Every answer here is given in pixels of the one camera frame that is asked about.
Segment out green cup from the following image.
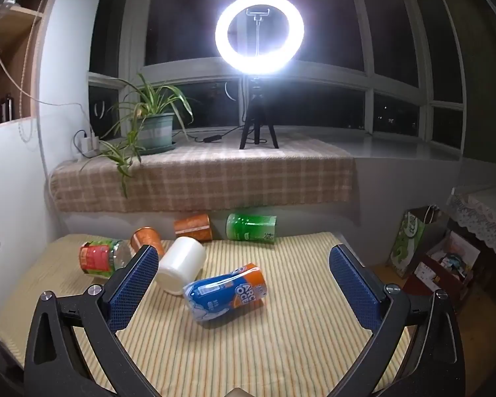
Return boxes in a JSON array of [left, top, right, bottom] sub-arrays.
[[225, 212, 277, 244]]

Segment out checkered cloth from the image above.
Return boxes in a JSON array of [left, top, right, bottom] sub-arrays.
[[50, 132, 356, 216]]

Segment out blue and orange cup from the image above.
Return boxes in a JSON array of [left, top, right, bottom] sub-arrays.
[[183, 262, 269, 323]]

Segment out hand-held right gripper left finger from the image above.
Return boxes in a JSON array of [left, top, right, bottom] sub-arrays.
[[24, 245, 160, 397]]

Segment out wooden shelf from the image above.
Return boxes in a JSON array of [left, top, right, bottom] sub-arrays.
[[0, 0, 62, 130]]

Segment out orange paper cup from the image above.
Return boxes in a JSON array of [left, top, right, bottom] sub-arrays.
[[131, 227, 166, 259], [174, 214, 213, 242]]

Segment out potted spider plant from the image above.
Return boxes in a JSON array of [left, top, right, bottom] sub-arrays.
[[81, 73, 199, 198]]

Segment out striped yellow tablecloth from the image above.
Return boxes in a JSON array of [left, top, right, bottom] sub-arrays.
[[0, 232, 414, 397]]

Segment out white plastic cup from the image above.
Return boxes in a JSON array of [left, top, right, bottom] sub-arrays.
[[155, 237, 206, 296]]

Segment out green and white paper bag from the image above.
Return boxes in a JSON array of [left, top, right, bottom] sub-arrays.
[[387, 206, 439, 279]]

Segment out black light cable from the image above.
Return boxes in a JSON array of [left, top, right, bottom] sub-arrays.
[[172, 87, 253, 146]]

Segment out black tripod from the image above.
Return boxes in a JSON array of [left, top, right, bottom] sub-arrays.
[[239, 75, 280, 150]]

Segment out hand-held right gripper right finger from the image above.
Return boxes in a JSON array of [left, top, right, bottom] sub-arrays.
[[329, 244, 467, 397]]

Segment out white cable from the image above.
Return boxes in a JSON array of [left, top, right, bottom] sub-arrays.
[[0, 0, 95, 150]]

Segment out white lace cloth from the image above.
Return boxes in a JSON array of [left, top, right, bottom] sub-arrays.
[[445, 187, 496, 254]]

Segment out red box of items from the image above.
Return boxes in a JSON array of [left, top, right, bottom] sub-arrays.
[[403, 230, 482, 313]]

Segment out white power strip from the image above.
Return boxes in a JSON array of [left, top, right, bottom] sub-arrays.
[[77, 132, 102, 160]]

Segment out ring light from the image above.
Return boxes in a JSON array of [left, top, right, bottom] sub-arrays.
[[214, 0, 304, 72]]

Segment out clear cup with red label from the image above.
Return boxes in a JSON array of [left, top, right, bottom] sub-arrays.
[[79, 239, 135, 278]]

